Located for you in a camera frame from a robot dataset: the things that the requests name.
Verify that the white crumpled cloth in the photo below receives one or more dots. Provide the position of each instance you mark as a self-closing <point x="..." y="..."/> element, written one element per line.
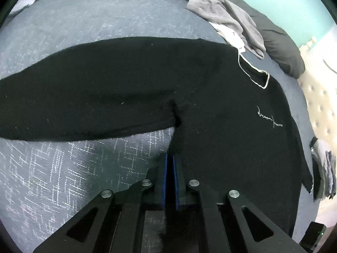
<point x="231" y="35"/>

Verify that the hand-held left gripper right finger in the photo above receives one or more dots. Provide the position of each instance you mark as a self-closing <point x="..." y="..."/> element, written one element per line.
<point x="175" y="181"/>

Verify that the black sweater with white trim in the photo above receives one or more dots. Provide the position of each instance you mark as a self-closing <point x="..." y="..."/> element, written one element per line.
<point x="210" y="97"/>

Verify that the dark grey long pillow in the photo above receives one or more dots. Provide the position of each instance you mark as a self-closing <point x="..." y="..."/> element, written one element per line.
<point x="279" y="44"/>

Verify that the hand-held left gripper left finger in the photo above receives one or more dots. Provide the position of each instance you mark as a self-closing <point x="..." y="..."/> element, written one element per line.
<point x="165" y="181"/>

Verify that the blue patterned bed sheet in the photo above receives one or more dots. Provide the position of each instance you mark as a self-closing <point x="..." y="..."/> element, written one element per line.
<point x="52" y="176"/>

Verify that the grey crumpled garment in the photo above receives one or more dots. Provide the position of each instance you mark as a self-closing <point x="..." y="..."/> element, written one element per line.
<point x="218" y="8"/>

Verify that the stack of clothes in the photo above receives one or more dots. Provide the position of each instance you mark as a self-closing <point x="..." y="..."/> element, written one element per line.
<point x="325" y="168"/>

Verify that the cream tufted headboard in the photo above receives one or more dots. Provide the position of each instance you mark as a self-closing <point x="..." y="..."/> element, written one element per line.
<point x="321" y="105"/>

